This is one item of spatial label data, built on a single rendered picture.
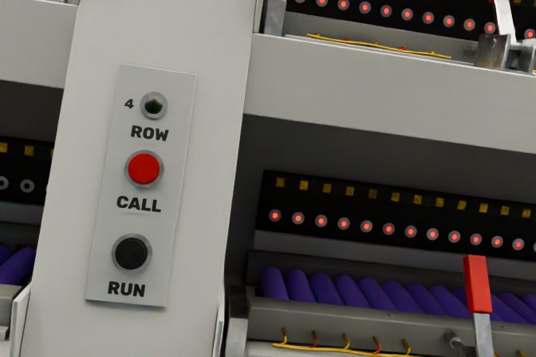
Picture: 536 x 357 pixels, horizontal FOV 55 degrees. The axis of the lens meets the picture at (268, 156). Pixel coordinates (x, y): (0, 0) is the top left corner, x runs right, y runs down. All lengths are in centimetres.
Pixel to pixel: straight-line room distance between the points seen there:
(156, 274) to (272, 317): 10
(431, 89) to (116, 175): 18
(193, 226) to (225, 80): 8
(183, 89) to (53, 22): 8
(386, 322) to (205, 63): 21
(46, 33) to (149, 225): 12
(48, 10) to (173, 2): 7
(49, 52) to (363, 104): 17
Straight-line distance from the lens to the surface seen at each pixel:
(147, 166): 27
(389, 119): 31
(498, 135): 34
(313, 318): 36
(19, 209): 48
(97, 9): 30
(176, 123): 28
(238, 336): 33
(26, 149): 47
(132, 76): 29
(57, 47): 31
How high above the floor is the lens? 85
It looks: 7 degrees up
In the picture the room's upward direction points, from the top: 7 degrees clockwise
